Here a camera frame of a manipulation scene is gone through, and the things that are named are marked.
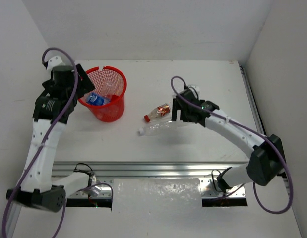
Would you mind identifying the blue label bottle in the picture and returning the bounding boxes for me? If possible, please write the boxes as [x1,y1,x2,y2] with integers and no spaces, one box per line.
[85,92,110,106]
[100,80,116,100]

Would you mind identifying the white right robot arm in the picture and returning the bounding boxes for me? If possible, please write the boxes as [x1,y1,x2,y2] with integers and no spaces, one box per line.
[172,88,284,193]

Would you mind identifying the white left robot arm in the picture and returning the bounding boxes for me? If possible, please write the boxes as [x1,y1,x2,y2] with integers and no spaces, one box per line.
[6,64,95,212]

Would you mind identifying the red mesh plastic bin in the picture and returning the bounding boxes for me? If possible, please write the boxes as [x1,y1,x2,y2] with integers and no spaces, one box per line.
[78,66,127,122]

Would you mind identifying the red label red cap bottle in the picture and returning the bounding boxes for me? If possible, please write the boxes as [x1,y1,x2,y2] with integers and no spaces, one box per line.
[144,104,171,123]

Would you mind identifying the clear bottle lying sideways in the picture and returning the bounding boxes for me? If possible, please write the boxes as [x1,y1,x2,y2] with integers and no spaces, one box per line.
[137,119,192,136]

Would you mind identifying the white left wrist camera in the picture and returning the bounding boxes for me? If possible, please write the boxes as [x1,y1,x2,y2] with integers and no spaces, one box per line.
[46,56,65,71]

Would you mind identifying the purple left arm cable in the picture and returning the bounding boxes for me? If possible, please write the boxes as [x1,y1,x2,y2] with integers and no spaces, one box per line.
[1,47,114,238]

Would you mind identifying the aluminium front rail frame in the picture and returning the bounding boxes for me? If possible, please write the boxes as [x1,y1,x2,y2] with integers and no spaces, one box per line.
[16,161,273,199]

